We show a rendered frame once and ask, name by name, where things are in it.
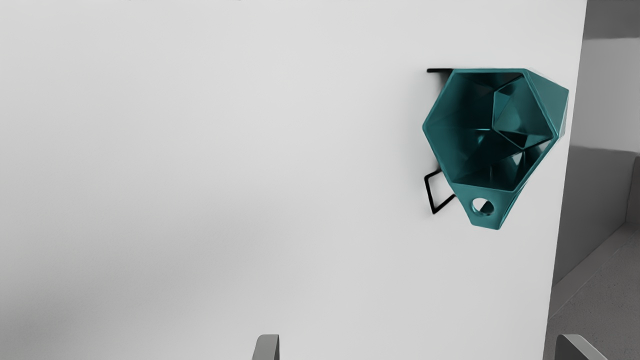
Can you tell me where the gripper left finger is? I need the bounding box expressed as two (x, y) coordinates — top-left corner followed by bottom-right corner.
(252, 334), (281, 360)

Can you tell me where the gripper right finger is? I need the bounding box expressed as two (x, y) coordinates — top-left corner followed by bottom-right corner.
(555, 334), (609, 360)

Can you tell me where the teal faceted mug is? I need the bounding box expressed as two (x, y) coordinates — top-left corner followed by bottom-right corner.
(422, 68), (570, 231)

